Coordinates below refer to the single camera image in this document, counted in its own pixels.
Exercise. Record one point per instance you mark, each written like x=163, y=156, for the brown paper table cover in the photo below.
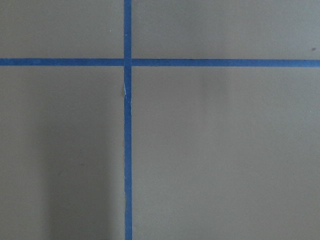
x=219, y=153

